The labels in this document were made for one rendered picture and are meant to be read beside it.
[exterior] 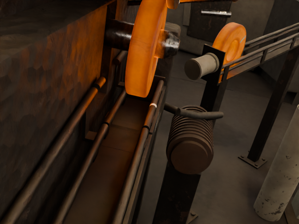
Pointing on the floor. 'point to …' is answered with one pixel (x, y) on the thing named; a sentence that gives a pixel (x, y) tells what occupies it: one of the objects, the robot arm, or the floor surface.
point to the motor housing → (183, 166)
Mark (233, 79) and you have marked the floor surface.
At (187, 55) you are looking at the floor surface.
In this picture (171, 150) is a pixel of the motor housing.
